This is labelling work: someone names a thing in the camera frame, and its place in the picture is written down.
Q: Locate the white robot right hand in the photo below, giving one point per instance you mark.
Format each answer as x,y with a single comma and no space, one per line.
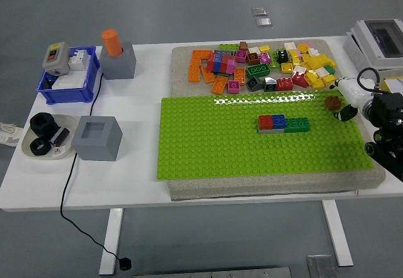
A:
351,94

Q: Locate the brown square toy brick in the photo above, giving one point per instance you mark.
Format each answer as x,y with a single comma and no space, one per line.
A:
333,103

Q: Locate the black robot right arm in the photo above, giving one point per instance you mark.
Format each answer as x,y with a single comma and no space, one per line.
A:
387,108

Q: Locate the white toy brick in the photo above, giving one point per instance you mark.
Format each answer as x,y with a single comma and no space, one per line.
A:
253,50
313,52
289,46
322,72
299,70

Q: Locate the large yellow toy brick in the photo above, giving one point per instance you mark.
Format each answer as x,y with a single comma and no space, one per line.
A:
318,61

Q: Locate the dark green long toy brick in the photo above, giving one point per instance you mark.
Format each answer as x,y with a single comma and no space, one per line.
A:
297,125

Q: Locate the pink toy brick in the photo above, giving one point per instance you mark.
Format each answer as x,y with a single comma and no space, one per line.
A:
310,44

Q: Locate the blue square toy brick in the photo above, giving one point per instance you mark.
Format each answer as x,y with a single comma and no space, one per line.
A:
279,121

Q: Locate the black sloped toy brick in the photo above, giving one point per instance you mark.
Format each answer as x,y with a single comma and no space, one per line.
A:
270,85

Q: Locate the grey flat toy brick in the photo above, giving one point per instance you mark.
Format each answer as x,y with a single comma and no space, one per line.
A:
270,131

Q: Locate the magenta square toy brick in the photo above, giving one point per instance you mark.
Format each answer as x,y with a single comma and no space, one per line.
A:
241,56
233,87
265,58

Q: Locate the dark green hollow toy brick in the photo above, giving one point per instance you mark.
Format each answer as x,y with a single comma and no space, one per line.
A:
258,71

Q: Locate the dark grey sloped toy brick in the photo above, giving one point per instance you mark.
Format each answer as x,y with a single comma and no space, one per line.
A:
254,84

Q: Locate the brown hollow toy brick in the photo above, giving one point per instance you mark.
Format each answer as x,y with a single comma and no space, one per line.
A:
252,58

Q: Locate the orange long toy brick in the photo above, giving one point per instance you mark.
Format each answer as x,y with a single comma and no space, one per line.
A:
201,54
194,70
208,76
240,76
219,85

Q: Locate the small brown toy brick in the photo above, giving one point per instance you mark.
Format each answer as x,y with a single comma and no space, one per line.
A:
244,46

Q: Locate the magenta long toy brick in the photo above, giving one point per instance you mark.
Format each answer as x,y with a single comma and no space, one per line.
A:
232,67

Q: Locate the red long toy brick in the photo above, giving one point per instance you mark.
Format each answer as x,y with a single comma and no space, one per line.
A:
224,64
211,64

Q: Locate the small dark green toy brick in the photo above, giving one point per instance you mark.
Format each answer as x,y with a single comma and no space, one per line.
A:
222,75

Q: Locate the lime green flat toy brick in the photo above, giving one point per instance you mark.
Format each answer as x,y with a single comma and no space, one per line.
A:
230,47

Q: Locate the dark grey long toy brick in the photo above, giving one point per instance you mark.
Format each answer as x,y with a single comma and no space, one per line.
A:
225,52

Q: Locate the blue long toy brick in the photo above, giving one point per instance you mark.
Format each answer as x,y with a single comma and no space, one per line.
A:
218,62

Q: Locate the lime green studded baseplate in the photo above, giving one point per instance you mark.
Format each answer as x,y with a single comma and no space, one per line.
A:
220,142

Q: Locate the yellow cardboard box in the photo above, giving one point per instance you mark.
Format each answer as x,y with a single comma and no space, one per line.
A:
384,86

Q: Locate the metal floor plate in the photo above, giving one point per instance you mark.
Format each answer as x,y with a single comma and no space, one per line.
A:
259,11
263,22

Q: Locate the white table leg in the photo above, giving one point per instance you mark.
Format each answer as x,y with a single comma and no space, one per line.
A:
111,243
338,237

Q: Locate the grey-brown mat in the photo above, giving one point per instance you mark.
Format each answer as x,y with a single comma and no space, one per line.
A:
179,80

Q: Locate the long metal bar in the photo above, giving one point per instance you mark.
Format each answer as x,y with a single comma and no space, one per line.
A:
220,273

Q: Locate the grey block with round hole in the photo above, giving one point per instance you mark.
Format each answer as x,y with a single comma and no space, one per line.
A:
119,67

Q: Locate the orange plastic cylinder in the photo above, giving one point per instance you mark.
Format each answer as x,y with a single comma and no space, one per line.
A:
111,42

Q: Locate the grey block with square recess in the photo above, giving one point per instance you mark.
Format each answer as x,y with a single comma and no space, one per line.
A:
94,149

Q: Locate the white circuit breaker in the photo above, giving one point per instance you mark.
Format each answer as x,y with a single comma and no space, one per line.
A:
78,61

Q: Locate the black plug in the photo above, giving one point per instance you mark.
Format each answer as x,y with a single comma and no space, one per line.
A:
125,264

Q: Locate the cream oval tray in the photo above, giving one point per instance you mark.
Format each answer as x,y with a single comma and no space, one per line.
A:
67,122

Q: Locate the blue plastic bin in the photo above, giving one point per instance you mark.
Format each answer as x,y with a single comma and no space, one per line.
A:
66,97

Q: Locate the dark brown roller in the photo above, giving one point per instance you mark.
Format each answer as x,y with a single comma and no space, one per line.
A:
60,136

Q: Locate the white warning label tag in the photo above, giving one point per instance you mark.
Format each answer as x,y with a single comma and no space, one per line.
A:
57,153

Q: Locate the small black part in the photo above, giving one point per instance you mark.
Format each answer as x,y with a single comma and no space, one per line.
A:
47,84

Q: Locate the small black hex nut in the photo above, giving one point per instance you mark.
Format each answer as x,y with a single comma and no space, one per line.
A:
46,148

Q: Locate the large black hex nut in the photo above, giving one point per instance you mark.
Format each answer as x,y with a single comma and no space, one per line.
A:
34,127

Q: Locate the white crumpled cloth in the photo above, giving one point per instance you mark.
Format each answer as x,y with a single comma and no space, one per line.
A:
9,133

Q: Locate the grey electrical enclosure box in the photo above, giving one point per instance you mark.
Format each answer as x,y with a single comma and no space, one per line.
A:
362,54

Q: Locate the square metal base plate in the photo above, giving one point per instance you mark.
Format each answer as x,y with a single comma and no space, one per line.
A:
321,267

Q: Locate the white wall switch plate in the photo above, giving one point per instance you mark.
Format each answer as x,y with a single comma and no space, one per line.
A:
69,81

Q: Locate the grey push-button switch box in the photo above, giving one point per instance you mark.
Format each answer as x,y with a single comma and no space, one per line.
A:
61,58

